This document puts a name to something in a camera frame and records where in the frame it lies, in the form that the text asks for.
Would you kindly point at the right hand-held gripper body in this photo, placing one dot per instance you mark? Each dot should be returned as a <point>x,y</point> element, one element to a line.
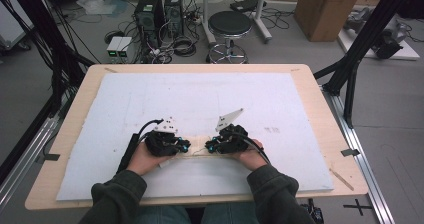
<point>233,140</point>

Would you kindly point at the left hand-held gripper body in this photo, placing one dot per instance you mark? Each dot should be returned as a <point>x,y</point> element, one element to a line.
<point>161,144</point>

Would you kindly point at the cream cloth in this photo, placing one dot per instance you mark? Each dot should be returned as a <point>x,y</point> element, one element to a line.
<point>196,150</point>

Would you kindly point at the person's left hand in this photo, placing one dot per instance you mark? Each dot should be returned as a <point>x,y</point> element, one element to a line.
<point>143,162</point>

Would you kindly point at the person's right hand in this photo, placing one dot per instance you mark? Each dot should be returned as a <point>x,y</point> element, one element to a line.
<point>253,157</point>

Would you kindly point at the white foam mat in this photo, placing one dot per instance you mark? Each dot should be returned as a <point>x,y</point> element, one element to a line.
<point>200,94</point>

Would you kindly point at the person's right leg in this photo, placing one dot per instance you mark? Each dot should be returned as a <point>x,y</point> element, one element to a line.
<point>230,214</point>

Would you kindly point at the person's leg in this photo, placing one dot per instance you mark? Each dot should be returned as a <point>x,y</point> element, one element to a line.
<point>230,214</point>
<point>166,215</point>

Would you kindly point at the person's left leg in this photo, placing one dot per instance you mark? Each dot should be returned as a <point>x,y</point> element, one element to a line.
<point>166,215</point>

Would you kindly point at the light wooden table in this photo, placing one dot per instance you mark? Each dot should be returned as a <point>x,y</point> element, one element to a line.
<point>320,94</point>

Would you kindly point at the white power supply box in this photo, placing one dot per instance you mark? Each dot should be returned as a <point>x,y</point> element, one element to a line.
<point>113,47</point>
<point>124,47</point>

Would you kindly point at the black tape piece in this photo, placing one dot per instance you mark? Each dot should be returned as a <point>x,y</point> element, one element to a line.
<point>350,152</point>
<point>50,157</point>

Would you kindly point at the thin wooden stick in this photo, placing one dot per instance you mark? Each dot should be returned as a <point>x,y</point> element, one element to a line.
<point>341,179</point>

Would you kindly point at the black round stool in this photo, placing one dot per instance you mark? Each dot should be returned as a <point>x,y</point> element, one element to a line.
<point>230,23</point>

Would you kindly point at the small black computer tower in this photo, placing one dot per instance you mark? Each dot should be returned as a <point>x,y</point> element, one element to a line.
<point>174,12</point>

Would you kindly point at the large black computer tower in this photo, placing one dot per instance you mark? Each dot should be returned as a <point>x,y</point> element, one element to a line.
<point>148,15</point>

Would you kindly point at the flat black device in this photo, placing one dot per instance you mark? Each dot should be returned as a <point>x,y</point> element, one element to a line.
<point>245,4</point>

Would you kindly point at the black tape cross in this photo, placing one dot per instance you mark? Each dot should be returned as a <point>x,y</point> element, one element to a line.
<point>357,207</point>

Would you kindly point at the clear plastic sheet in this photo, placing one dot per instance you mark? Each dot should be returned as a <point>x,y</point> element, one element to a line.
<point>98,6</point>

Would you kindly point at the cardboard box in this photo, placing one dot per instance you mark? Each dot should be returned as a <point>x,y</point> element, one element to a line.
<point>325,14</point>

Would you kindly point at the black device on board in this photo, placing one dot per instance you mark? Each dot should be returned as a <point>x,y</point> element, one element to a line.
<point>388,45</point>

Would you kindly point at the white floor board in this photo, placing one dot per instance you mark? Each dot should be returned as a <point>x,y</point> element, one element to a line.
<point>408,52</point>

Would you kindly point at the black metal frame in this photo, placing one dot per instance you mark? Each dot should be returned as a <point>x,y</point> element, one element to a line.
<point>363,40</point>

